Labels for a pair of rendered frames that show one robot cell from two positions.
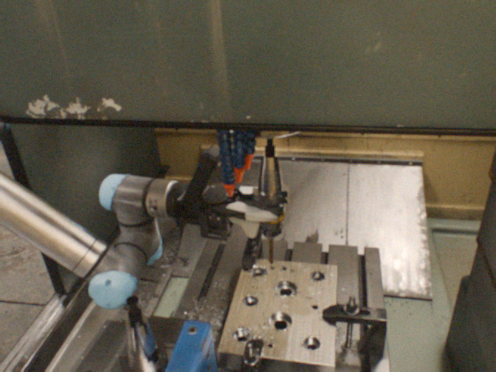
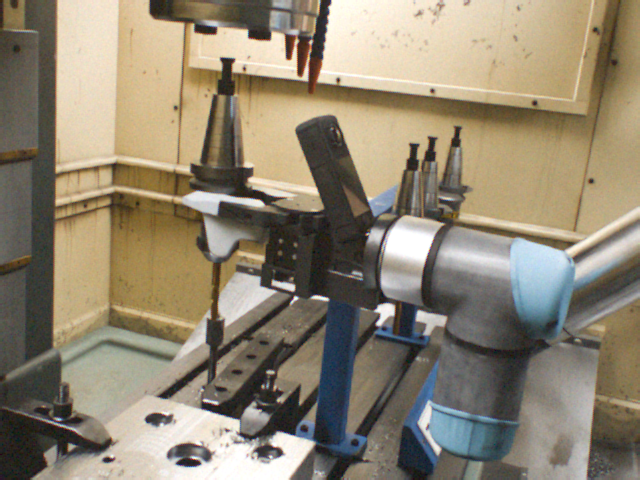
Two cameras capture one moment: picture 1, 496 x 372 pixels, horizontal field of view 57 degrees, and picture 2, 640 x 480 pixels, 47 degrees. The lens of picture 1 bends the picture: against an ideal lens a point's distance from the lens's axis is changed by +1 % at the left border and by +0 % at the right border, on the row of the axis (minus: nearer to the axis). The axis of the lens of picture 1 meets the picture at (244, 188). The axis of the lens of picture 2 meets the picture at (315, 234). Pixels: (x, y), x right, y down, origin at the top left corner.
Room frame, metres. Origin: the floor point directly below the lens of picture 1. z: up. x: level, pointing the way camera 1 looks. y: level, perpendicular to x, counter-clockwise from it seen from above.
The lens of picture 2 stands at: (1.39, 0.13, 1.44)
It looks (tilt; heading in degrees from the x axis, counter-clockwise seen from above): 14 degrees down; 186
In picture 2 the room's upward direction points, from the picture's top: 6 degrees clockwise
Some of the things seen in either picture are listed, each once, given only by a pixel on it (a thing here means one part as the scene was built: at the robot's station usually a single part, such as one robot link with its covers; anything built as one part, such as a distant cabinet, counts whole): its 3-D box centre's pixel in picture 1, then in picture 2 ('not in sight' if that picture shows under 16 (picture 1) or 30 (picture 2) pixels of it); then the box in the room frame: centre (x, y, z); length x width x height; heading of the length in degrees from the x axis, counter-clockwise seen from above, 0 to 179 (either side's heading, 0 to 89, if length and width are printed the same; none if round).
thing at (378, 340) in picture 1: (353, 322); (57, 442); (0.68, -0.21, 0.97); 0.13 x 0.03 x 0.15; 77
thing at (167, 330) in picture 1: (160, 331); not in sight; (0.47, 0.14, 1.21); 0.07 x 0.05 x 0.01; 77
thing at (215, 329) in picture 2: not in sight; (213, 351); (0.36, -0.12, 0.96); 0.03 x 0.03 x 0.13
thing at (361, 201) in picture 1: (300, 229); not in sight; (1.33, -0.19, 0.75); 0.89 x 0.67 x 0.26; 77
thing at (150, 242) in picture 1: (138, 240); (479, 381); (0.76, 0.23, 1.16); 0.11 x 0.08 x 0.11; 171
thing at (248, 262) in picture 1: (252, 257); not in sight; (0.91, -0.01, 0.97); 0.13 x 0.03 x 0.15; 167
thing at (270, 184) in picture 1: (270, 172); (224, 129); (0.68, -0.05, 1.35); 0.04 x 0.04 x 0.07
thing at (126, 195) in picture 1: (131, 195); (499, 285); (0.78, 0.22, 1.26); 0.11 x 0.08 x 0.09; 69
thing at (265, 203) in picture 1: (270, 195); (221, 175); (0.68, -0.04, 1.30); 0.06 x 0.06 x 0.03
